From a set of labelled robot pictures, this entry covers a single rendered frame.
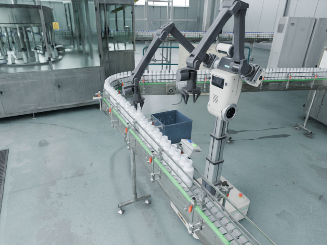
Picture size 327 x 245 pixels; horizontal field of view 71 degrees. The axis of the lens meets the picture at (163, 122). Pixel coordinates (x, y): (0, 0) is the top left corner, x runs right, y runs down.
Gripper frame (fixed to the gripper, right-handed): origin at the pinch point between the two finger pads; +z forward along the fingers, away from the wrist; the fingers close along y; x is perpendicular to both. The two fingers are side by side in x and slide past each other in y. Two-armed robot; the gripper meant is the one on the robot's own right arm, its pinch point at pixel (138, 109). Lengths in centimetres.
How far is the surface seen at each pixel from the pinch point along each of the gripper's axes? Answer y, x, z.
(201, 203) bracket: 7, 91, 15
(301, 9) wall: -1204, -685, 52
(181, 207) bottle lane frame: 9, 74, 32
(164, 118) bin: -41, -41, 40
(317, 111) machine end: -372, -59, 140
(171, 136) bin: -32, -10, 43
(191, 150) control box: -12, 55, 12
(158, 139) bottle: 2.5, 37.0, 7.7
